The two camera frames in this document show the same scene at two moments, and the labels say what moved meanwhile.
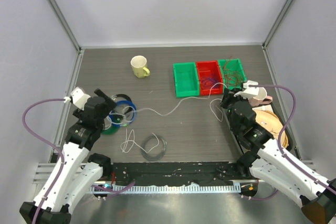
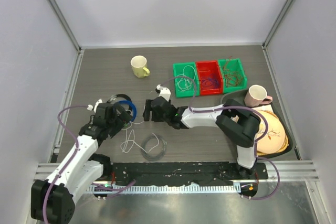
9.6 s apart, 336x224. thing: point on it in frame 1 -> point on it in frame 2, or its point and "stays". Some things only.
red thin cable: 231,77 stays
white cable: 128,110 -> 185,81
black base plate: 189,172 stays
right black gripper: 229,96 -> 147,113
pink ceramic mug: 260,99 stays
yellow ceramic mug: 139,66 stays
